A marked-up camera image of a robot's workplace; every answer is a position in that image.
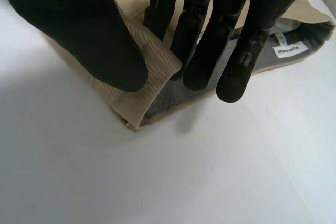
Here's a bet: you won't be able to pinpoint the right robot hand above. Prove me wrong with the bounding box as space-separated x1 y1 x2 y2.
0 0 321 103

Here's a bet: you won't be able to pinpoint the beige shorts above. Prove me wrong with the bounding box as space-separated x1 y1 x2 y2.
0 0 336 132

